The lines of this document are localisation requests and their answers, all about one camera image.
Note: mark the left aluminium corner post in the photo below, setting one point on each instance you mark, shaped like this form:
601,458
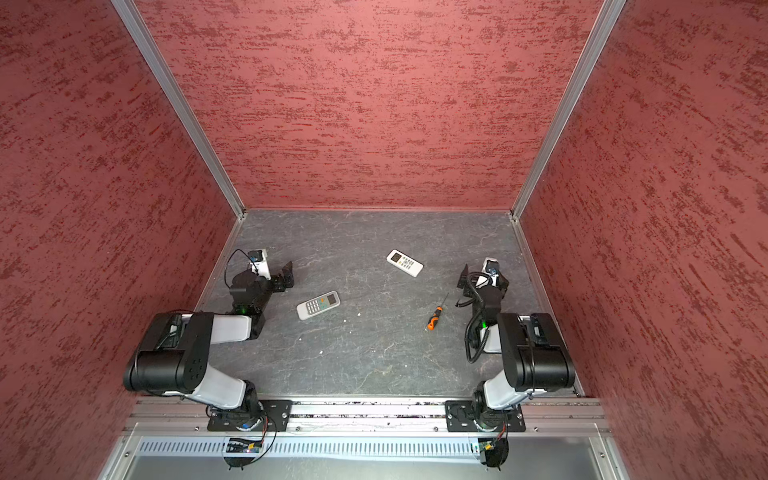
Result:
131,18

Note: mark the grey remote control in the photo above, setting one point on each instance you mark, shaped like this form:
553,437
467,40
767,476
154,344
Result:
318,305

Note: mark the white AC remote control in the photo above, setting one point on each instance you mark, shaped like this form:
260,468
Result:
404,263

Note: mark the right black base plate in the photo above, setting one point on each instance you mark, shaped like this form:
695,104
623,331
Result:
465,416

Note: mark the white slotted cable duct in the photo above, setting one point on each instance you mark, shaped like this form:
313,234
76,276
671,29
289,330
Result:
439,449

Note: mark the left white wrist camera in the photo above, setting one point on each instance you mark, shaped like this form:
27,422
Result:
259,263

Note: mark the right aluminium corner post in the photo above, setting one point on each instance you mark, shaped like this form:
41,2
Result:
605,22

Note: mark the orange black screwdriver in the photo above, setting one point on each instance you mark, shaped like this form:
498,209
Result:
434,318

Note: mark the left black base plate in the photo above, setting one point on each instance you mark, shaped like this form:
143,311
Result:
271,414

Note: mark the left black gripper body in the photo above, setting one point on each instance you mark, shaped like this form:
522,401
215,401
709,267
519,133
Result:
278,282

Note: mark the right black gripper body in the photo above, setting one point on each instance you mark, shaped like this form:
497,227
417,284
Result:
475,283

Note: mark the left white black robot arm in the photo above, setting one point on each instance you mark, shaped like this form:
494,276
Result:
172,359

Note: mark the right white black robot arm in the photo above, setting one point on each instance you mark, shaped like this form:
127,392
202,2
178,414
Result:
534,356

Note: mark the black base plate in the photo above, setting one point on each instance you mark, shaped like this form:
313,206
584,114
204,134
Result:
271,414
465,416

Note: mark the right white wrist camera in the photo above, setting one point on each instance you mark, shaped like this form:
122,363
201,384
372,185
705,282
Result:
491,269

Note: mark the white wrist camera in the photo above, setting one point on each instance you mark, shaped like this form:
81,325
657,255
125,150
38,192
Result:
259,263
491,269

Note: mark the aluminium corner post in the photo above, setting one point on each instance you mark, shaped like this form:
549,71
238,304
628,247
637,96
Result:
131,18
605,22

